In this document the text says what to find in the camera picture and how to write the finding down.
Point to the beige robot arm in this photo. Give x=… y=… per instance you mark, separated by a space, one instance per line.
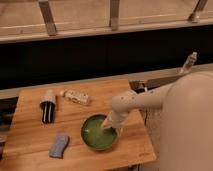
x=187 y=120

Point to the right metal rail bracket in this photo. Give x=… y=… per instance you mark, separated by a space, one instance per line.
x=195 y=15

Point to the grey black brush head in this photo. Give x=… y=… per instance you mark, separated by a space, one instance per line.
x=48 y=106

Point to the green ceramic bowl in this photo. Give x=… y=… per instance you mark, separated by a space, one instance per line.
x=94 y=136

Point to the blue sponge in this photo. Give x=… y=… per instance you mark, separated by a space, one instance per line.
x=59 y=146

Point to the wooden cutting board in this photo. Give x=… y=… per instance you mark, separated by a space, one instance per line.
x=29 y=140

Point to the left metal rail bracket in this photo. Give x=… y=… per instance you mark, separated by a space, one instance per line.
x=47 y=17

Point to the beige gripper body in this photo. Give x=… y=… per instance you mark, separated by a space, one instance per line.
x=114 y=120

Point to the metal rail bracket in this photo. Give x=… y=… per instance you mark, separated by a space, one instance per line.
x=195 y=15
x=114 y=14
x=47 y=17

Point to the middle metal rail bracket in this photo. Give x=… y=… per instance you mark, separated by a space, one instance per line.
x=114 y=14

